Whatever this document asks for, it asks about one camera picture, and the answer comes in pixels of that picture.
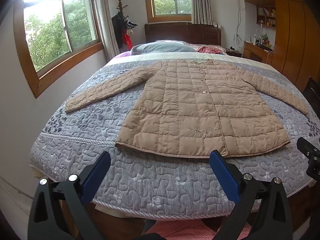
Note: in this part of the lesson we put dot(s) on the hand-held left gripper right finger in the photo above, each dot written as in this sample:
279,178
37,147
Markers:
225,176

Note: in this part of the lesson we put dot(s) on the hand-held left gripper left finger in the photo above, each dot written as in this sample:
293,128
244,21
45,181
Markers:
96,173

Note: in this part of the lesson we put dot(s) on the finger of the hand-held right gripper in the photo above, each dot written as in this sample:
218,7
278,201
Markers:
306,145

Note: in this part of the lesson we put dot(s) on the beige quilted coat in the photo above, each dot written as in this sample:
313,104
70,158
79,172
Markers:
200,110

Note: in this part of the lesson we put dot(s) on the coat rack with clothes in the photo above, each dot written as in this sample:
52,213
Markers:
123,30

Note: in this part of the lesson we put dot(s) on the grey patterned bed quilt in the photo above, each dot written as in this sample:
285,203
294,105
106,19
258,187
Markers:
140,177

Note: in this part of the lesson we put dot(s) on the dark wooden chair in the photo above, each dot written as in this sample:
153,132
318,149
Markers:
313,95

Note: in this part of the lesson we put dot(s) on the person's pink pants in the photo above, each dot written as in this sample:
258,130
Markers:
185,230

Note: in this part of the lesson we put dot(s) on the wooden desk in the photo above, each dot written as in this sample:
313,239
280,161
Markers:
255,53

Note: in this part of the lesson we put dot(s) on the wooden wardrobe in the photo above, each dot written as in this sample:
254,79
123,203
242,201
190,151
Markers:
295,35

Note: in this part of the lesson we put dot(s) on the green potted plant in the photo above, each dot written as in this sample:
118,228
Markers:
263,38

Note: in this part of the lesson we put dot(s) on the white bottle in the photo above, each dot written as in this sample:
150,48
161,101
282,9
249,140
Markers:
254,40

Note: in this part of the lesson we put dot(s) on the dark nightstand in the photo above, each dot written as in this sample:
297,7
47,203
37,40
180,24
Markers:
233,53

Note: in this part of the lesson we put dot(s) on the lilac bedsheet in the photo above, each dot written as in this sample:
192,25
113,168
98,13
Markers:
122,55

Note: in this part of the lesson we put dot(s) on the red patterned cloth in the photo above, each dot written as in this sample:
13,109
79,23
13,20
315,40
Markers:
210,50

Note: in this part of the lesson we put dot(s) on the grey pillow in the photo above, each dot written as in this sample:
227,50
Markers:
160,47

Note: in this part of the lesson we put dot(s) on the large wooden framed window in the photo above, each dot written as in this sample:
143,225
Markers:
50,37

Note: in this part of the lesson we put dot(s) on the dark wooden headboard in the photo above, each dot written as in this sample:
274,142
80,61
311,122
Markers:
185,32

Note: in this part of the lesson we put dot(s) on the beige curtain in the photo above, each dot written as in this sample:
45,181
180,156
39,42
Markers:
202,2
106,22

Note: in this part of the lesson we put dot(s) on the small wooden framed window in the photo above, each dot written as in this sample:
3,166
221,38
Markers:
167,0

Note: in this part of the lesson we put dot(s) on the wall shelf with small things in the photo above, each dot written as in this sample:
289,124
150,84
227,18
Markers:
266,16

